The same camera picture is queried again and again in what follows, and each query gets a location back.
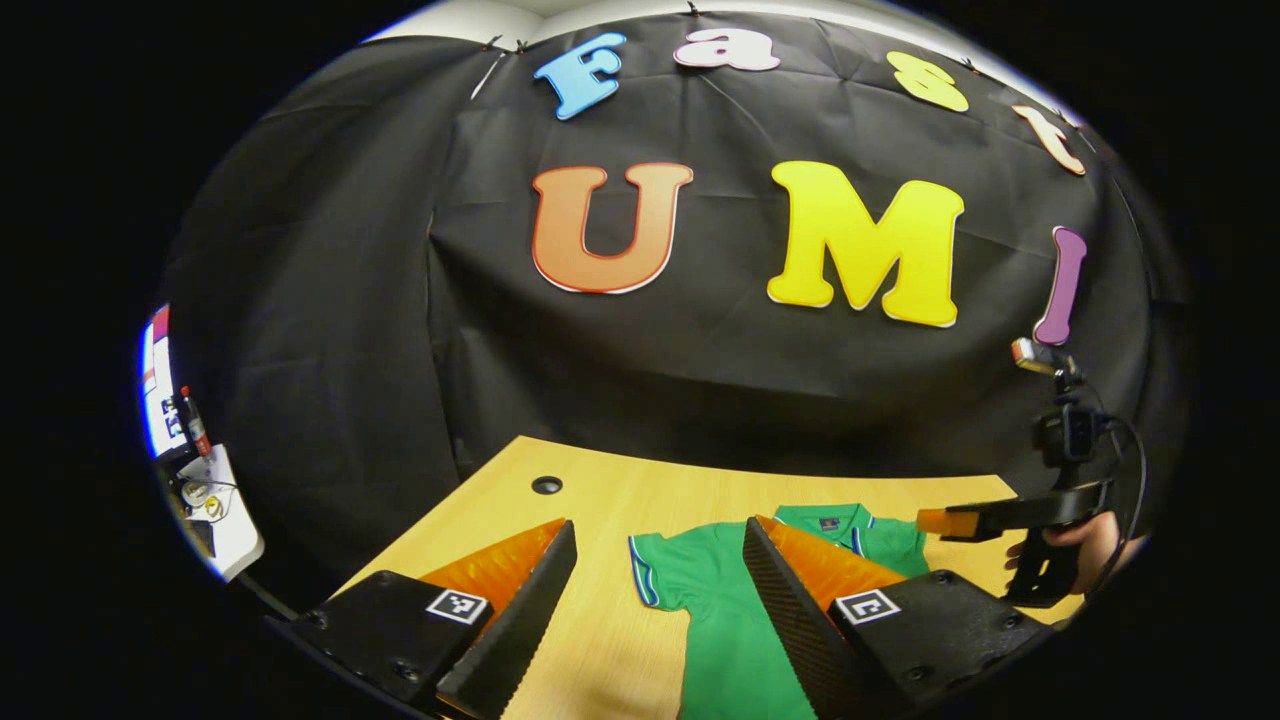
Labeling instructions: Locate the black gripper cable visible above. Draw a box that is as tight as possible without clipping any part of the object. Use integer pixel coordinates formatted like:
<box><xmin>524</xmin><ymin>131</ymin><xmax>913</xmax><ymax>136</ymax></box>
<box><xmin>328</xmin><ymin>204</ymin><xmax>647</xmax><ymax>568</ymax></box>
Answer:
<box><xmin>1085</xmin><ymin>380</ymin><xmax>1149</xmax><ymax>596</ymax></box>

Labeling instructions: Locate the white side desk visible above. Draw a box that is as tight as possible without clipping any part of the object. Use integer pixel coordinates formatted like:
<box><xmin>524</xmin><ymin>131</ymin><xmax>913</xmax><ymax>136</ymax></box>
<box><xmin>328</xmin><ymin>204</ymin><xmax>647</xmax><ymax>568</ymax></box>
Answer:
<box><xmin>165</xmin><ymin>445</ymin><xmax>266</xmax><ymax>583</ymax></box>

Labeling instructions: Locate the black backdrop cloth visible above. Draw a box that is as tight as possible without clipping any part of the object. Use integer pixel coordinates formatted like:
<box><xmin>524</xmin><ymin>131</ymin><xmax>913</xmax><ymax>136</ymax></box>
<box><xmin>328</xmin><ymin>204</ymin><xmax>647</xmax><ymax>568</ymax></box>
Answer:
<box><xmin>160</xmin><ymin>10</ymin><xmax>1196</xmax><ymax>601</ymax></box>

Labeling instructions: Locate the green T-shirt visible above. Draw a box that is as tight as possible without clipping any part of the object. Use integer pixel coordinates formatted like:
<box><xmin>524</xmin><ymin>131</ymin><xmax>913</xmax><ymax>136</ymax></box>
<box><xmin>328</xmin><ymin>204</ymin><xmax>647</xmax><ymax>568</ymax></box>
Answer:
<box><xmin>628</xmin><ymin>503</ymin><xmax>931</xmax><ymax>720</ymax></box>

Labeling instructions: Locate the lit computer screen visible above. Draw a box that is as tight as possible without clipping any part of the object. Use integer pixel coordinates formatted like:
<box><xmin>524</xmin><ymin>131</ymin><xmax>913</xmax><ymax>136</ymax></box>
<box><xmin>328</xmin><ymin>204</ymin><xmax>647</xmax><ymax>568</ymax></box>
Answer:
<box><xmin>140</xmin><ymin>305</ymin><xmax>179</xmax><ymax>461</ymax></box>

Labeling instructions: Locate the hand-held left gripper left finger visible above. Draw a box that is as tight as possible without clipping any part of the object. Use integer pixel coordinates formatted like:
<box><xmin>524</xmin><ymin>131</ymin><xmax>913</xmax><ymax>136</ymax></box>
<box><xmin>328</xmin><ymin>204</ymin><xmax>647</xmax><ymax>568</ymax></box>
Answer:
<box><xmin>265</xmin><ymin>518</ymin><xmax>579</xmax><ymax>720</ymax></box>

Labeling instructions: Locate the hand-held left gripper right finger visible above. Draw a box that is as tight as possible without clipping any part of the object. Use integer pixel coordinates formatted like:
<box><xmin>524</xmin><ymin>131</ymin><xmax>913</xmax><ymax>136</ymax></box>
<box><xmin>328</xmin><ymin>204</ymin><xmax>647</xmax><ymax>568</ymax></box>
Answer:
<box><xmin>742</xmin><ymin>515</ymin><xmax>1086</xmax><ymax>720</ymax></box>

